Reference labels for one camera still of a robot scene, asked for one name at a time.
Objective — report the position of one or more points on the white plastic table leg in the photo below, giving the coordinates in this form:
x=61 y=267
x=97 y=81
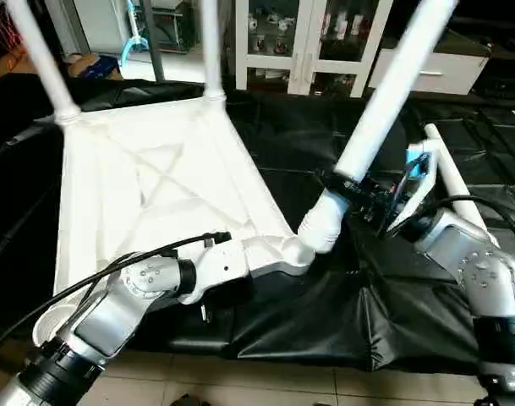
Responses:
x=41 y=59
x=384 y=110
x=456 y=182
x=211 y=46

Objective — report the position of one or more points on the white plastic table top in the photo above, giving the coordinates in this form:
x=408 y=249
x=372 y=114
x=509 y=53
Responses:
x=147 y=178

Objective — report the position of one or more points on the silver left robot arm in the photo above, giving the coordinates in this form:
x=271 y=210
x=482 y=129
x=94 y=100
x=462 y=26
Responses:
x=96 y=330

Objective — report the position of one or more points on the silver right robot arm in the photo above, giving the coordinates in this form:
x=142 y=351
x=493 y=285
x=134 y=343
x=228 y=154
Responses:
x=477 y=271

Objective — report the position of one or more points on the black work mat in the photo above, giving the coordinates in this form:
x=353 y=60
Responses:
x=308 y=313

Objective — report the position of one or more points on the white low drawer unit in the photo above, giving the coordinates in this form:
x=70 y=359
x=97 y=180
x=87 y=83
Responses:
x=439 y=74

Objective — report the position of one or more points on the white glass-door cabinet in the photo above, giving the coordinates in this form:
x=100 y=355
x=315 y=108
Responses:
x=308 y=42

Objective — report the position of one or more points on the grey metal pole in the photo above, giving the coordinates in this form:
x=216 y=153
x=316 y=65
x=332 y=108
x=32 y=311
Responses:
x=154 y=42

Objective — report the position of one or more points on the blue cardboard box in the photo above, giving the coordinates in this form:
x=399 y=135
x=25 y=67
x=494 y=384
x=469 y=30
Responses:
x=96 y=68

